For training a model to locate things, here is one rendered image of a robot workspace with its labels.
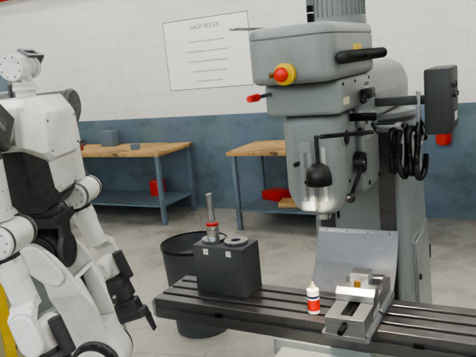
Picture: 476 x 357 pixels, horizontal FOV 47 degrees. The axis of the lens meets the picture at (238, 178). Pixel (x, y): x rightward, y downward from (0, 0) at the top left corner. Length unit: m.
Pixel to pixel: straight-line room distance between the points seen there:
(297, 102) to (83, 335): 0.91
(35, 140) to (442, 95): 1.22
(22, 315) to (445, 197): 5.15
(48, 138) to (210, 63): 5.42
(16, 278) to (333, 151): 0.94
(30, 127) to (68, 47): 6.76
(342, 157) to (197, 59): 5.29
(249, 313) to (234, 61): 4.96
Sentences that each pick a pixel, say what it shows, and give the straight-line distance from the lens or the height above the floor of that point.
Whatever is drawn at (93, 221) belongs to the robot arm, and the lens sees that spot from 1.81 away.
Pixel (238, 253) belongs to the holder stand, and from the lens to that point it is 1.98.
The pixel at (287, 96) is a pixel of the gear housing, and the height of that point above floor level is 1.69.
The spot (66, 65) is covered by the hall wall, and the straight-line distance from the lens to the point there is 8.25.
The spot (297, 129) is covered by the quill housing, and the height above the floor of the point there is 1.59.
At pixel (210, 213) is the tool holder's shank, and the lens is 2.06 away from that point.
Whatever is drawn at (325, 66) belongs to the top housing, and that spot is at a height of 1.77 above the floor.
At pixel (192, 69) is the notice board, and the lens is 6.93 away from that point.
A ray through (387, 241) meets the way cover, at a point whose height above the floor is 1.09.
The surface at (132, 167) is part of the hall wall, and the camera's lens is 7.70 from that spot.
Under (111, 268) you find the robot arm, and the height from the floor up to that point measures 1.20.
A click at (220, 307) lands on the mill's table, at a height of 0.96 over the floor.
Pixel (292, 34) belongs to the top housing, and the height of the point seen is 1.86.
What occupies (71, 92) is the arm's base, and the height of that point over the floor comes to 1.76.
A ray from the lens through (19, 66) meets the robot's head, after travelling 1.52.
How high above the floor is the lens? 1.80
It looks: 12 degrees down
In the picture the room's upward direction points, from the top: 6 degrees counter-clockwise
